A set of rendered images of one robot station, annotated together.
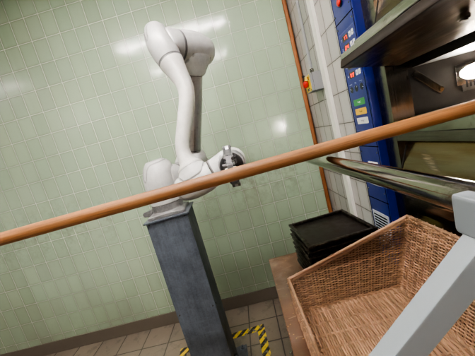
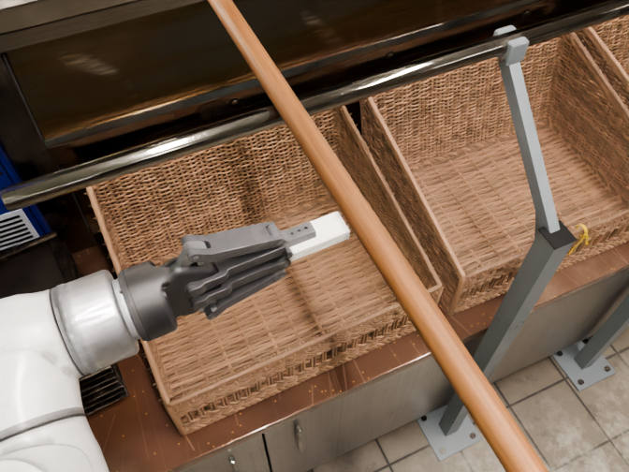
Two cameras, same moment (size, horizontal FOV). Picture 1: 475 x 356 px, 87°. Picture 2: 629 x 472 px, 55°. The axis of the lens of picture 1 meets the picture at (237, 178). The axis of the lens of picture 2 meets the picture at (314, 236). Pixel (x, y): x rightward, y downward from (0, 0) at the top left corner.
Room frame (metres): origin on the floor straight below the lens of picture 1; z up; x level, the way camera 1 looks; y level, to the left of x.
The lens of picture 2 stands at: (0.78, 0.34, 1.71)
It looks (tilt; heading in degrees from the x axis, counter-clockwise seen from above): 55 degrees down; 243
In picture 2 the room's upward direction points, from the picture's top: straight up
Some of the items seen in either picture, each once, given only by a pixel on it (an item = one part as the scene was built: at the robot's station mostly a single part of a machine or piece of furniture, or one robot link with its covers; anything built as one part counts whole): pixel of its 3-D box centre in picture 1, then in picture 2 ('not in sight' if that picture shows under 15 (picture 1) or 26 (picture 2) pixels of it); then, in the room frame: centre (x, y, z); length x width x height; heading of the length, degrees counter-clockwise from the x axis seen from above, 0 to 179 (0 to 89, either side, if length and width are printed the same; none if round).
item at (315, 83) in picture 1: (314, 82); not in sight; (1.47, -0.57, 1.46); 0.10 x 0.07 x 0.10; 178
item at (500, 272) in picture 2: not in sight; (510, 158); (-0.03, -0.28, 0.72); 0.56 x 0.49 x 0.28; 177
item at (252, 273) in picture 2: not in sight; (238, 272); (0.70, 0.01, 1.18); 0.11 x 0.04 x 0.01; 179
